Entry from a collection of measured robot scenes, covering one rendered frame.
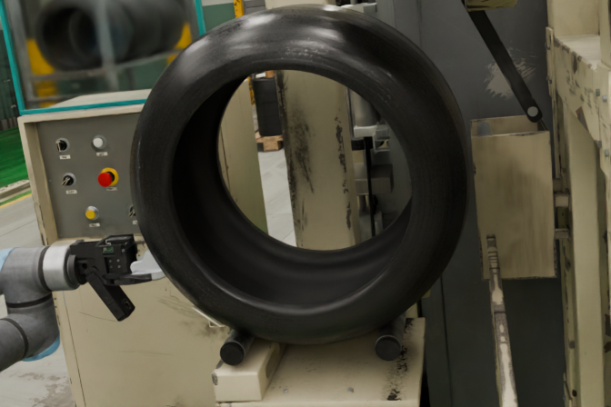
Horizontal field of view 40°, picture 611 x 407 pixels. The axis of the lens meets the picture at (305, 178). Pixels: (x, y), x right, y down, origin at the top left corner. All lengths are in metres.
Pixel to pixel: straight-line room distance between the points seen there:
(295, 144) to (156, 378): 0.97
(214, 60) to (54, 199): 1.16
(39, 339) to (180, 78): 0.63
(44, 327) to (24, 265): 0.13
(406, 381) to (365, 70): 0.58
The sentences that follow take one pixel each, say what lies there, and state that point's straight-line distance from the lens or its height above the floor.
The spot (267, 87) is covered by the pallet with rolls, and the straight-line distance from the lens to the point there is 7.95.
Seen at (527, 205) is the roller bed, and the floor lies 1.05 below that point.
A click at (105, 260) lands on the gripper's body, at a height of 1.06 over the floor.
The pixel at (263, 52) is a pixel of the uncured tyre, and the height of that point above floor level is 1.43.
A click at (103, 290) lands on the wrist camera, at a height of 1.00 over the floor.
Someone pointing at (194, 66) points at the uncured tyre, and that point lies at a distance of 1.39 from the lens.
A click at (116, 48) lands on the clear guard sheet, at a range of 2.25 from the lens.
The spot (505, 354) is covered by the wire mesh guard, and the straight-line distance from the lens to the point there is 1.20.
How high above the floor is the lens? 1.52
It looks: 13 degrees down
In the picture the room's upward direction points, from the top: 7 degrees counter-clockwise
